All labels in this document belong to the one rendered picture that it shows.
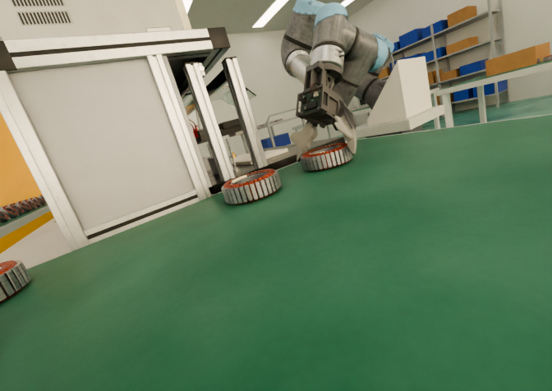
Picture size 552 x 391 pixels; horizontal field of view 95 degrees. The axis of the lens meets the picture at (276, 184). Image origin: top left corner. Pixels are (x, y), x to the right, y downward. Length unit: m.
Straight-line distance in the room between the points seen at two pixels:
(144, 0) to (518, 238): 0.83
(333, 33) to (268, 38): 7.21
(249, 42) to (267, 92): 1.30
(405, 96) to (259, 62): 6.44
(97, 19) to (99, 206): 0.44
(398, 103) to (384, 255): 1.00
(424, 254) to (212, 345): 0.15
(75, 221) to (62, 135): 0.16
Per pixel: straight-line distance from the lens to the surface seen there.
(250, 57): 7.37
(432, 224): 0.25
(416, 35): 7.42
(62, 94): 0.63
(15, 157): 4.43
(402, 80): 1.19
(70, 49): 0.63
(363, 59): 0.71
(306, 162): 0.54
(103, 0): 0.83
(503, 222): 0.26
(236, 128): 0.85
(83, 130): 0.61
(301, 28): 1.03
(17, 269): 0.50
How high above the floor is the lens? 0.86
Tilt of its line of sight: 12 degrees down
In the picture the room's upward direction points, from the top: 16 degrees counter-clockwise
